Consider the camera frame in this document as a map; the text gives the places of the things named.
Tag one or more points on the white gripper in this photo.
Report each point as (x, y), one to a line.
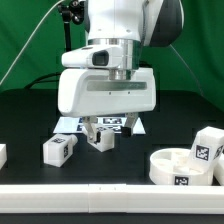
(89, 93)

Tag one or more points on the round white stool seat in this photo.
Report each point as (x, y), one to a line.
(169, 167)

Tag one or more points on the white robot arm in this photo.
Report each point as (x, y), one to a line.
(117, 30)

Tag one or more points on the paper sheet with markers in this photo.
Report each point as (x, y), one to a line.
(68, 125)

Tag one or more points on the white front fence bar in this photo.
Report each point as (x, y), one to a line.
(106, 198)

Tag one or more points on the white fence bar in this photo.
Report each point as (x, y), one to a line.
(219, 171)
(106, 198)
(3, 155)

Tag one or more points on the white left fence bar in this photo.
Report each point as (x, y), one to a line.
(3, 155)

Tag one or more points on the white right fence bar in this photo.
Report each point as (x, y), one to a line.
(219, 171)

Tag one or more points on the green backdrop curtain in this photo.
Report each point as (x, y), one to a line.
(32, 41)

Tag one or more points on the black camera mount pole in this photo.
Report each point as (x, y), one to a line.
(71, 12)

